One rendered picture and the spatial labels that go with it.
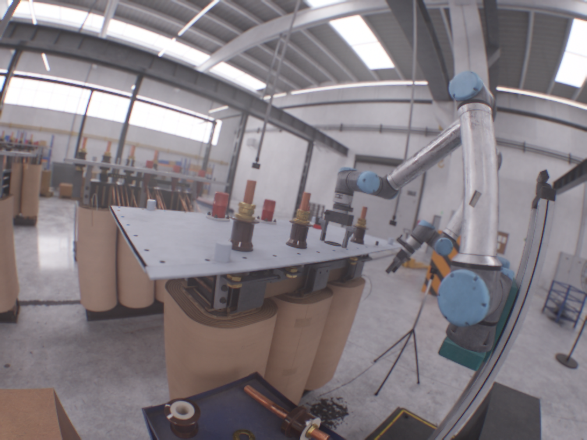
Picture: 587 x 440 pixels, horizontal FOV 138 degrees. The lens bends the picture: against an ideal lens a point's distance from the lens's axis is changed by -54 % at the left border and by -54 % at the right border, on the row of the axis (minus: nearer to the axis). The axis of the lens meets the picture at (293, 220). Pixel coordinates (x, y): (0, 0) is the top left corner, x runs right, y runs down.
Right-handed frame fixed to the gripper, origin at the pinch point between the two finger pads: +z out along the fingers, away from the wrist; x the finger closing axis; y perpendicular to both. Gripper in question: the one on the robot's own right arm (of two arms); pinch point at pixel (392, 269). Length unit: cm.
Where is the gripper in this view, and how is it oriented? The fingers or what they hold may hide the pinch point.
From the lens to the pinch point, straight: 144.7
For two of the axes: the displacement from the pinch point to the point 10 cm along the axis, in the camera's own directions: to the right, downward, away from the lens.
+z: -5.5, 7.9, 2.7
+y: 5.7, 5.9, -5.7
